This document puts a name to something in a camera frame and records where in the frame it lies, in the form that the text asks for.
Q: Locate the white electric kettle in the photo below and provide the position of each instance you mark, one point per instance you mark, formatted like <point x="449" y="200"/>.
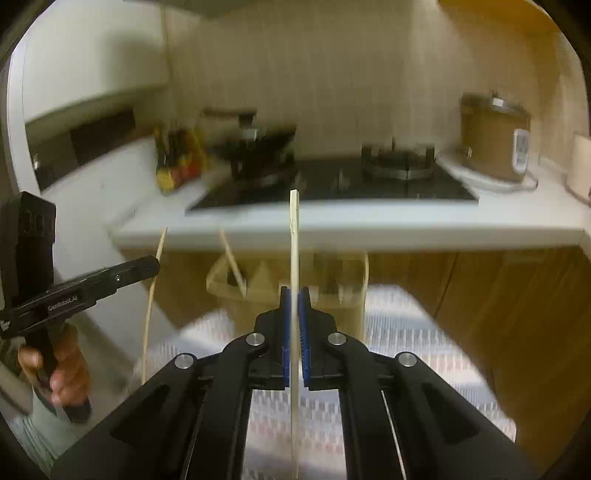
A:
<point x="581" y="166"/>

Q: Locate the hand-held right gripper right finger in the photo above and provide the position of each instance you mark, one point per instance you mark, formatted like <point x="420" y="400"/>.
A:
<point x="304" y="323"/>

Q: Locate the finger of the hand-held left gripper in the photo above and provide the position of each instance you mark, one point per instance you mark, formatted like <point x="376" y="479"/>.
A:
<point x="134" y="270"/>

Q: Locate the person's left forearm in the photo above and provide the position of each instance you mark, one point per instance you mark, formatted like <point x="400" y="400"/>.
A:
<point x="41" y="434"/>

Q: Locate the sauce bottle yellow label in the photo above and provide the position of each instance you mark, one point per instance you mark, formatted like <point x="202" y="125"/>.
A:
<point x="166" y="166"/>

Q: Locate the white kitchen countertop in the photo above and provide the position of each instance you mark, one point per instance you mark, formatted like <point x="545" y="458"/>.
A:
<point x="415" y="224"/>

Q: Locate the wooden base cabinet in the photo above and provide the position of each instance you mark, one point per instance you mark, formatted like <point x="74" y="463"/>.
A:
<point x="508" y="314"/>

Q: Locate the brown rice cooker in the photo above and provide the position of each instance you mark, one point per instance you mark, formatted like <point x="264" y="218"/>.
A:
<point x="489" y="138"/>

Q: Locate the black gas stove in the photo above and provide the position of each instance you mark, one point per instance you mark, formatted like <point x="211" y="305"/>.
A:
<point x="360" y="189"/>

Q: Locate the black wok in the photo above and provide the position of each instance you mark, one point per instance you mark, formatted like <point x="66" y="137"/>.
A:
<point x="258" y="147"/>

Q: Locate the white yellow wall cabinet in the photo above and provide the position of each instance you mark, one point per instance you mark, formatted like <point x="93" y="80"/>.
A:
<point x="498" y="9"/>

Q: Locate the yellow plastic utensil basket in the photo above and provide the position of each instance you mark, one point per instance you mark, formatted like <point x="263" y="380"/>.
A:
<point x="332" y="286"/>

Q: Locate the person's left hand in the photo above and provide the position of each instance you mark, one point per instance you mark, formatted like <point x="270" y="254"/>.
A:
<point x="69" y="364"/>

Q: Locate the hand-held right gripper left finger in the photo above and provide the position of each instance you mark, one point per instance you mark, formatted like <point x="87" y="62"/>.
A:
<point x="286" y="323"/>

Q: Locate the striped woven table mat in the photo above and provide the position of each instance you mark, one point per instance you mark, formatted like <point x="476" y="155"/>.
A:
<point x="415" y="350"/>

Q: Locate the sauce bottle red label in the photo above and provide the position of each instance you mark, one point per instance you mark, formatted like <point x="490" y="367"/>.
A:
<point x="184" y="159"/>

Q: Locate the wooden chopstick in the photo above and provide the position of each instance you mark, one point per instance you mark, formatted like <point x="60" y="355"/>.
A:
<point x="233" y="263"/>
<point x="150" y="314"/>
<point x="294" y="240"/>

